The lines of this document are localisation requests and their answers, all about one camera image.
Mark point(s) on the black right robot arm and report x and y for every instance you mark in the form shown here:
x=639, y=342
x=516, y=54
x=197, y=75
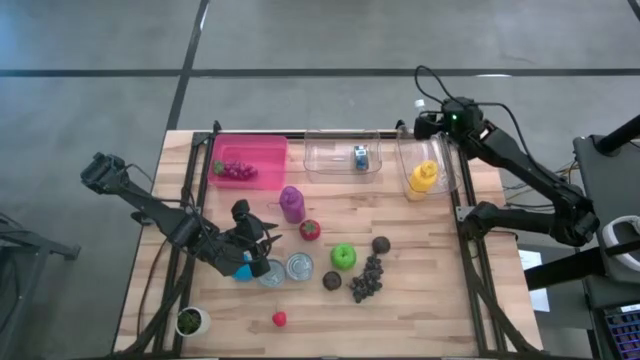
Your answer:
x=525, y=165

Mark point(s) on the grey metal stand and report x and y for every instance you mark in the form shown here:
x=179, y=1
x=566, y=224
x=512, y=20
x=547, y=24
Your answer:
x=30, y=245

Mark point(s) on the black round toy fruit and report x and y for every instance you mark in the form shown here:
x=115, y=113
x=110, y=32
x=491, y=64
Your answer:
x=381, y=245

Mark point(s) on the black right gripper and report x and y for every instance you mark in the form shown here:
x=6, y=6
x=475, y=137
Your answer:
x=429, y=127

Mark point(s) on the small plant white pot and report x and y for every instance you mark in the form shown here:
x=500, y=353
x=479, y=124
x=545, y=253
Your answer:
x=192, y=321

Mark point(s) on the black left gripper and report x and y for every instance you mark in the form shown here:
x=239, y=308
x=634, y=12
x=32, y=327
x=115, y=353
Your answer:
x=261, y=240

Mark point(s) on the purple squeeze bottle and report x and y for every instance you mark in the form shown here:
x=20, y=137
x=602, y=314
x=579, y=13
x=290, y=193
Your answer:
x=292, y=204

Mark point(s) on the blue squeeze bottle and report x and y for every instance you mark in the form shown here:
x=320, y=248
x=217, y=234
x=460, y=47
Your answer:
x=243, y=273

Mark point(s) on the red toy grape bunch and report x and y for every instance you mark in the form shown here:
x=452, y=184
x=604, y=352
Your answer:
x=235, y=170

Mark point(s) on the black side desk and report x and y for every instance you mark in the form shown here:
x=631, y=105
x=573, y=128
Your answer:
x=615, y=200

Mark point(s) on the tuna can blue label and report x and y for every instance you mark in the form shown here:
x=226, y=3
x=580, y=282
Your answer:
x=300, y=266
x=274, y=276

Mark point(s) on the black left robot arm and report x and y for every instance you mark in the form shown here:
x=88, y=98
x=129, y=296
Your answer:
x=150, y=205

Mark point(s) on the green toy apple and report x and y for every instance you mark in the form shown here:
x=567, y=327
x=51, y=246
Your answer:
x=343, y=257

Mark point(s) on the yellow squeeze bottle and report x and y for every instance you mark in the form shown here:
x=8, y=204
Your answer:
x=422, y=177

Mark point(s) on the small blue silver can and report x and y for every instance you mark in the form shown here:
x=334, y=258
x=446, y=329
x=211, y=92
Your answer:
x=361, y=157

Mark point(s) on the black pole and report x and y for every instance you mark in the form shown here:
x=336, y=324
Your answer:
x=620, y=135

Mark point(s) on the dark toy grape bunch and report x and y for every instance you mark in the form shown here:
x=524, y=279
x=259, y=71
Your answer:
x=367, y=280

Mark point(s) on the red toy tomato green top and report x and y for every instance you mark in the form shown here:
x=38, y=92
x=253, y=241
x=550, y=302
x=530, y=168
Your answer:
x=310, y=230

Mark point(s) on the dark purple toy plum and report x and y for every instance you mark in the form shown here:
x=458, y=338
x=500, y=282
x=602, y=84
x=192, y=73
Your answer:
x=332, y=280

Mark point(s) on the white paper sheet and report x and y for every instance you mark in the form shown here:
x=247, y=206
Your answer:
x=535, y=280

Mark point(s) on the white round device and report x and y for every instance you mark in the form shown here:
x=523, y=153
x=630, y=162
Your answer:
x=622, y=235

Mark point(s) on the black aluminium table frame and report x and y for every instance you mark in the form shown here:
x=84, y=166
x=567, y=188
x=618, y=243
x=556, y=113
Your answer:
x=296, y=134

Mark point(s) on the colourful backlit keyboard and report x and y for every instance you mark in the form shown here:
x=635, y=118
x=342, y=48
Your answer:
x=625, y=330

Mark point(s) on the clear plastic bin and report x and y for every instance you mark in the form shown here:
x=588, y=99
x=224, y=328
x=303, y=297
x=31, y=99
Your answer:
x=445, y=170
x=330, y=165

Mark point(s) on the small red toy strawberry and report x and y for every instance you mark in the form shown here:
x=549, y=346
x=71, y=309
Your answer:
x=279, y=318

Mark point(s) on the pink plastic bin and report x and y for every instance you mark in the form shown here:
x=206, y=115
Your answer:
x=250, y=150

